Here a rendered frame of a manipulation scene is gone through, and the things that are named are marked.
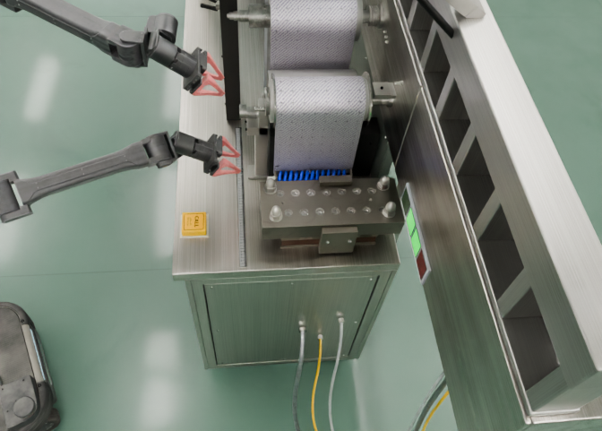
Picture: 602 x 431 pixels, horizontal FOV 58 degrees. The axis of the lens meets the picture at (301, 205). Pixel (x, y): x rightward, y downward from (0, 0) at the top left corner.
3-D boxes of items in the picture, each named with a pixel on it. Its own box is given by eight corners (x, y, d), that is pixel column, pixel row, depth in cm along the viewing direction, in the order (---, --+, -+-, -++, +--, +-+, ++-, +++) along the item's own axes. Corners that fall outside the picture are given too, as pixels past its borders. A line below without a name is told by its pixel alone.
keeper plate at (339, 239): (318, 247, 161) (322, 227, 152) (351, 246, 162) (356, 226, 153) (319, 254, 159) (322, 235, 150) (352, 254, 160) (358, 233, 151)
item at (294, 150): (273, 172, 162) (275, 129, 147) (351, 169, 165) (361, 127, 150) (273, 173, 162) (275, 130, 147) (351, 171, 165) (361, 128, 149)
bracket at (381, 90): (371, 86, 149) (372, 81, 147) (391, 86, 150) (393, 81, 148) (374, 99, 146) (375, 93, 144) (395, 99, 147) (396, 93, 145)
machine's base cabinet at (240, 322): (208, 7, 371) (197, -129, 301) (303, 7, 378) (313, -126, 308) (204, 377, 227) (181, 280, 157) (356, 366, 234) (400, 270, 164)
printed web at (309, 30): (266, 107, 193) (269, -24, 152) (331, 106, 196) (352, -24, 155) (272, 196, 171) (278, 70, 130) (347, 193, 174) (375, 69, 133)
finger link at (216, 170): (234, 184, 157) (204, 175, 152) (233, 165, 161) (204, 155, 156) (246, 170, 153) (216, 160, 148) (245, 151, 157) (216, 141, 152)
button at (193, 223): (183, 217, 165) (182, 211, 163) (206, 216, 166) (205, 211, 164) (182, 237, 161) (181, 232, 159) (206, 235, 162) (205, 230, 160)
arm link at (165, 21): (124, 67, 132) (117, 40, 124) (131, 33, 137) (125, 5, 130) (175, 71, 133) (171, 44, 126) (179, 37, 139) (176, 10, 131)
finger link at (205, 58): (215, 99, 141) (184, 82, 135) (215, 81, 145) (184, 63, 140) (231, 83, 137) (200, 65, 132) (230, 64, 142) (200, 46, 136)
